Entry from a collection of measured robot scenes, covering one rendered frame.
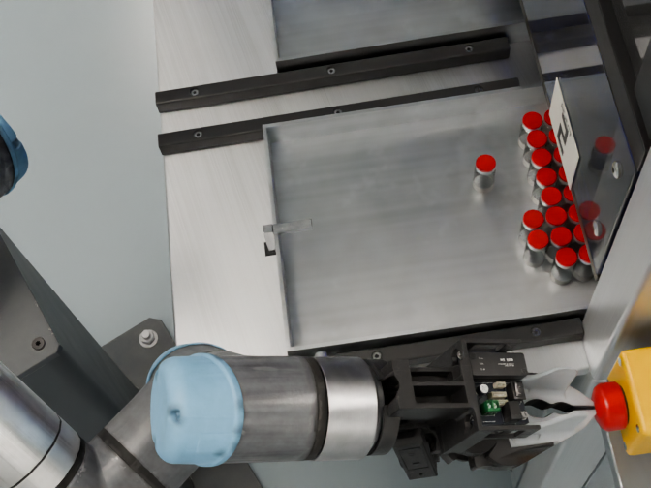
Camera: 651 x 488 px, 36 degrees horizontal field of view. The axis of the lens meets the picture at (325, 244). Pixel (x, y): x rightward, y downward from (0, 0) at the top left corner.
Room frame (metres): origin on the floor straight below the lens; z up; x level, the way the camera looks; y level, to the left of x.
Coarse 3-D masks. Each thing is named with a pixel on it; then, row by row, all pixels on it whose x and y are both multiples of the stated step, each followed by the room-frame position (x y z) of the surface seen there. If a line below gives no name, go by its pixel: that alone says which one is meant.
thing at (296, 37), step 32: (288, 0) 0.79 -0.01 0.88; (320, 0) 0.78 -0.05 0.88; (352, 0) 0.77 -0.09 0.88; (384, 0) 0.76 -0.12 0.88; (416, 0) 0.75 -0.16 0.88; (448, 0) 0.74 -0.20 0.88; (480, 0) 0.73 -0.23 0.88; (512, 0) 0.72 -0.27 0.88; (288, 32) 0.74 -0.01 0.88; (320, 32) 0.73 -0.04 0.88; (352, 32) 0.72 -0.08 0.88; (384, 32) 0.71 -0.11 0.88; (416, 32) 0.71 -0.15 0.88; (448, 32) 0.67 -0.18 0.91; (480, 32) 0.67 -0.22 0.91; (512, 32) 0.67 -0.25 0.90; (288, 64) 0.68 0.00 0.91; (320, 64) 0.68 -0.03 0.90
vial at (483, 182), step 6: (474, 174) 0.49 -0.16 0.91; (480, 174) 0.49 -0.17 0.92; (486, 174) 0.48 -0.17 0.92; (492, 174) 0.49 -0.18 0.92; (474, 180) 0.49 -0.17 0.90; (480, 180) 0.49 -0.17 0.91; (486, 180) 0.48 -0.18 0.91; (492, 180) 0.48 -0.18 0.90; (474, 186) 0.49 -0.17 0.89; (480, 186) 0.48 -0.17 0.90; (486, 186) 0.48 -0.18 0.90; (492, 186) 0.49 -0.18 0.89; (480, 192) 0.48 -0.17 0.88; (486, 192) 0.48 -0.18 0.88
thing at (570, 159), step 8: (552, 96) 0.50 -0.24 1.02; (560, 96) 0.48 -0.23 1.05; (552, 104) 0.49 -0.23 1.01; (560, 104) 0.48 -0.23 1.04; (552, 112) 0.49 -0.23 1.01; (560, 112) 0.47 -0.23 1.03; (552, 120) 0.49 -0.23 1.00; (560, 120) 0.47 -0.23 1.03; (568, 120) 0.45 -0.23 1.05; (568, 128) 0.45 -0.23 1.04; (560, 136) 0.46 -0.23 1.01; (568, 136) 0.44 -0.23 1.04; (568, 144) 0.44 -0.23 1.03; (560, 152) 0.45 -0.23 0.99; (568, 152) 0.44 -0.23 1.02; (576, 152) 0.42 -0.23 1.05; (568, 160) 0.43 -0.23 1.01; (576, 160) 0.42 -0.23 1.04; (568, 168) 0.43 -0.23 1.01; (568, 176) 0.42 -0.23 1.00; (568, 184) 0.42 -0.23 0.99
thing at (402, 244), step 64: (320, 128) 0.59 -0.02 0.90; (384, 128) 0.59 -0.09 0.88; (448, 128) 0.57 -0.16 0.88; (512, 128) 0.55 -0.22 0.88; (320, 192) 0.52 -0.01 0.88; (384, 192) 0.51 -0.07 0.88; (448, 192) 0.49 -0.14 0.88; (512, 192) 0.48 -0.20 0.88; (320, 256) 0.45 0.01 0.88; (384, 256) 0.44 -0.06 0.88; (448, 256) 0.42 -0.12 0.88; (512, 256) 0.41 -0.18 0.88; (320, 320) 0.38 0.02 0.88; (384, 320) 0.37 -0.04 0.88; (448, 320) 0.35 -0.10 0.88; (512, 320) 0.33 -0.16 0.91
